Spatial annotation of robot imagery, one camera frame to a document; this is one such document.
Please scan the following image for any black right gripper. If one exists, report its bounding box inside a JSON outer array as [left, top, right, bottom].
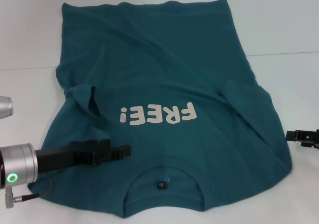
[[286, 129, 319, 150]]

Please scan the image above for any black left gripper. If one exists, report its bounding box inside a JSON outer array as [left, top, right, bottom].
[[34, 138, 132, 175]]

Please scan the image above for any teal t-shirt with FREE print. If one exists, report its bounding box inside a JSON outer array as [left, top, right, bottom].
[[28, 0, 293, 212]]

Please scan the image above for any left arm gripper cable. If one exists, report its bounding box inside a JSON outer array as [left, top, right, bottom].
[[12, 175, 55, 202]]

